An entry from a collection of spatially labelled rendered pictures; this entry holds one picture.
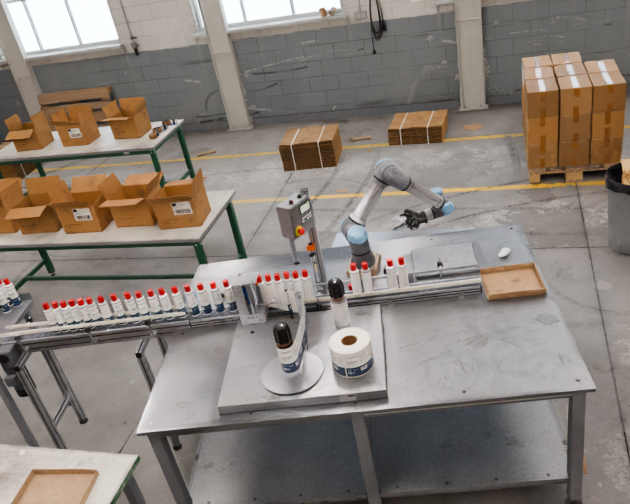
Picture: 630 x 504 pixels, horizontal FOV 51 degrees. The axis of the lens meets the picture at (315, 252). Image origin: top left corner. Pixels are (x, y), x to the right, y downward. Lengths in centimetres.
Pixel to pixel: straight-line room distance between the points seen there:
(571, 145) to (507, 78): 233
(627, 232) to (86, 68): 761
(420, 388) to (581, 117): 391
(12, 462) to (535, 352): 254
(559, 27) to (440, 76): 147
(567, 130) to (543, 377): 369
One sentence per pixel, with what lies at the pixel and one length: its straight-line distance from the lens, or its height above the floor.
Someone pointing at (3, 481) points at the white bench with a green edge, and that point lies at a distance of 351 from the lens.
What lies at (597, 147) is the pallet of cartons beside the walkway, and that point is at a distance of 659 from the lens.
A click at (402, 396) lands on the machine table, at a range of 309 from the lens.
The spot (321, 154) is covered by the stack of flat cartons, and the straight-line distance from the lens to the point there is 753.
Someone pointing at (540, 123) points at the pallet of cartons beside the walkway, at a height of 59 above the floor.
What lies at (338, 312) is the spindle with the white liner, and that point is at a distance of 334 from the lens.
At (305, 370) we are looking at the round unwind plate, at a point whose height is 89.
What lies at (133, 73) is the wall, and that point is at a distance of 992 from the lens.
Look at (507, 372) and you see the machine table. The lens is 317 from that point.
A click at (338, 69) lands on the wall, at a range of 883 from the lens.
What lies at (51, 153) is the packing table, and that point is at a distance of 786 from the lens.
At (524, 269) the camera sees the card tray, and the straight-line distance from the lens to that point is 384.
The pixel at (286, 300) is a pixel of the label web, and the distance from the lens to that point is 353.
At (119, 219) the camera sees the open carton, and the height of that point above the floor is 85.
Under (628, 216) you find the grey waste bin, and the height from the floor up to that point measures 35.
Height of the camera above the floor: 296
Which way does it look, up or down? 30 degrees down
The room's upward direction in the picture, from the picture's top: 12 degrees counter-clockwise
